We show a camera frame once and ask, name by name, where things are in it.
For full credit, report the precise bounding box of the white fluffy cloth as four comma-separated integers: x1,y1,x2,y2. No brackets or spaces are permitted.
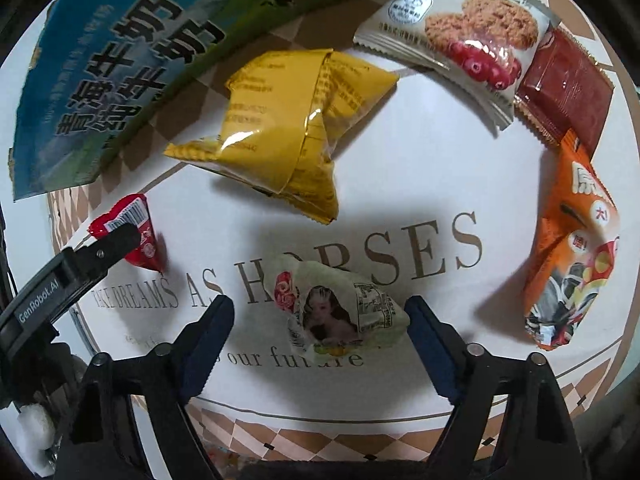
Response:
16,404,57,461

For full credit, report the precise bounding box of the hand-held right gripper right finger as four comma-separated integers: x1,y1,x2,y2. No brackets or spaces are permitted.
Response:
404,295,586,480

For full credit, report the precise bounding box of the orange sunflower seed packet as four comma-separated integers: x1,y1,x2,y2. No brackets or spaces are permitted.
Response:
522,130,623,351

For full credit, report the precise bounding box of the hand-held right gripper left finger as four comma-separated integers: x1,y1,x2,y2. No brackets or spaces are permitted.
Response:
52,294,236,480

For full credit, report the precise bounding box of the pale yellow snack packet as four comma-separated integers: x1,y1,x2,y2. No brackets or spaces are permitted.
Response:
263,254,411,358

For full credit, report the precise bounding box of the small red snack packet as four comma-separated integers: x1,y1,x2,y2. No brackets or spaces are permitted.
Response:
89,193,166,268

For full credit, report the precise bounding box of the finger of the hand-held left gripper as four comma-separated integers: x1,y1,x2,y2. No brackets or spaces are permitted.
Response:
60,221,143,287

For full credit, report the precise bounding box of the cardboard box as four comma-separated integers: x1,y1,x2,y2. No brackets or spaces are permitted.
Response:
10,0,421,203

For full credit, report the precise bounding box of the diamond pattern tablecloth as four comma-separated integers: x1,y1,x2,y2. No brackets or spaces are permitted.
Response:
45,0,638,463

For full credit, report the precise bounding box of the white cookie packet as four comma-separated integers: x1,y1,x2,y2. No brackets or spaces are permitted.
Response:
352,0,562,132

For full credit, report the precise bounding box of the dark brown snack packet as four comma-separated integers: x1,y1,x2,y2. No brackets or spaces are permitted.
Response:
500,27,616,158

